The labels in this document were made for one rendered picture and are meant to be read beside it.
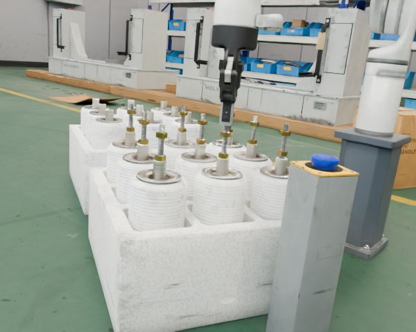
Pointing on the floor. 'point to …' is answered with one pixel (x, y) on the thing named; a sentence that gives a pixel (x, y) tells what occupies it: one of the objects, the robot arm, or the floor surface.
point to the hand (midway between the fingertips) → (226, 114)
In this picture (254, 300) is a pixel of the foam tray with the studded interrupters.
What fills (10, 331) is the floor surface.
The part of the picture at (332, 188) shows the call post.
